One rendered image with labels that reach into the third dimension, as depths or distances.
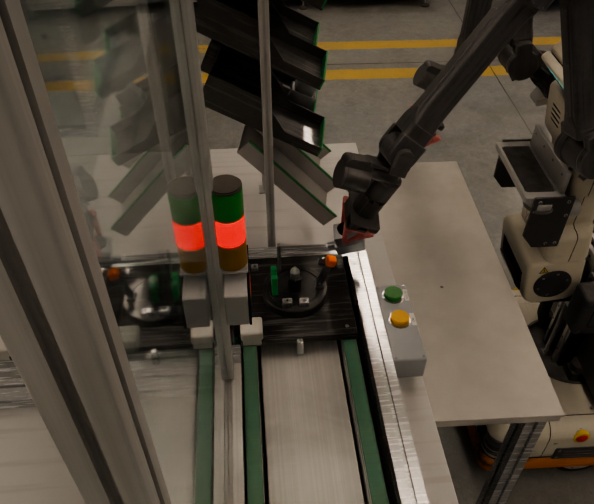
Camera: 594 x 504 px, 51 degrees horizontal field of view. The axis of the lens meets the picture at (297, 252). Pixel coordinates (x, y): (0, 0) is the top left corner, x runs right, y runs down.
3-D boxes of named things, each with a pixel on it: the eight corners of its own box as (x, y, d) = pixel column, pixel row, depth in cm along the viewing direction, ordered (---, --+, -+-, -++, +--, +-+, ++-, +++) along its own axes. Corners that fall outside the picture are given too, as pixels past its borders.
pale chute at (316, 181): (326, 192, 158) (339, 183, 156) (323, 226, 149) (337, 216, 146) (245, 121, 146) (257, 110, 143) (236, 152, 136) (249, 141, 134)
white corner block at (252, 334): (262, 328, 130) (261, 315, 127) (263, 345, 127) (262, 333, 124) (240, 330, 130) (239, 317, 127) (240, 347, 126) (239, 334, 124)
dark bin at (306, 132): (321, 125, 144) (335, 100, 140) (317, 157, 135) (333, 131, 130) (209, 73, 138) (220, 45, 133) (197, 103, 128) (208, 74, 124)
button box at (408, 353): (402, 301, 142) (405, 282, 138) (423, 376, 127) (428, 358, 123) (372, 303, 142) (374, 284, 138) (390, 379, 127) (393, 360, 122)
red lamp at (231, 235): (245, 226, 99) (243, 202, 95) (246, 247, 95) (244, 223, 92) (214, 228, 98) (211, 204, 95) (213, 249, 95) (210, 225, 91)
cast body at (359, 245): (364, 234, 140) (357, 216, 134) (365, 250, 137) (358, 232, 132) (328, 241, 142) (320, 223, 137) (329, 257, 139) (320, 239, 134)
